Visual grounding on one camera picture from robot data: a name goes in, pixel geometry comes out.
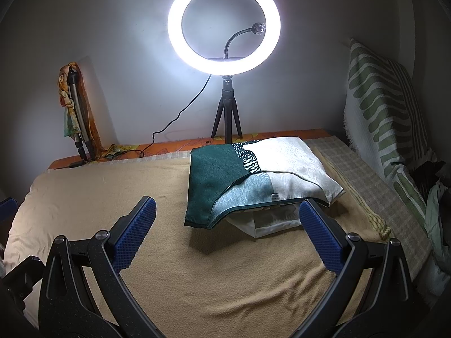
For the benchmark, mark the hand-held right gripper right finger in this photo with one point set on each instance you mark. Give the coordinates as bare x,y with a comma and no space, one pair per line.
322,239

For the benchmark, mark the green and white printed top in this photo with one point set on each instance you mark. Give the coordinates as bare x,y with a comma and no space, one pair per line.
211,176

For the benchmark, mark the dark cloth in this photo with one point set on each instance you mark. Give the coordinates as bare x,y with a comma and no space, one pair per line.
428,176

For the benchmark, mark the green striped white pillow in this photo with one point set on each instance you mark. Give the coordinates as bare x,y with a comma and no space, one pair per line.
373,105

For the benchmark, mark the pale green cloth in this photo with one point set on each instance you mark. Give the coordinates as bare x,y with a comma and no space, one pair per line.
438,225

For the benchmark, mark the orange patterned scarf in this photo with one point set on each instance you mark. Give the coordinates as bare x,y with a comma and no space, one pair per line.
65,98

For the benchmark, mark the white shorts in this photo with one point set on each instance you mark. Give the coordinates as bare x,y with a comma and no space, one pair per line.
267,223

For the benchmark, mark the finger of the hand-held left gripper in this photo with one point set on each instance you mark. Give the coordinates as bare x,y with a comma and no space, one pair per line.
21,278
8,207

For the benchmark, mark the folded grey tripod stand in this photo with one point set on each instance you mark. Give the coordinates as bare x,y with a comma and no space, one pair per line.
79,112

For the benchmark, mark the black gooseneck phone holder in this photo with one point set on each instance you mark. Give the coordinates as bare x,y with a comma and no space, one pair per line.
229,44

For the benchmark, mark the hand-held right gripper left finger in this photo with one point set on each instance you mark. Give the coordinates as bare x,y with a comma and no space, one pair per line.
135,232

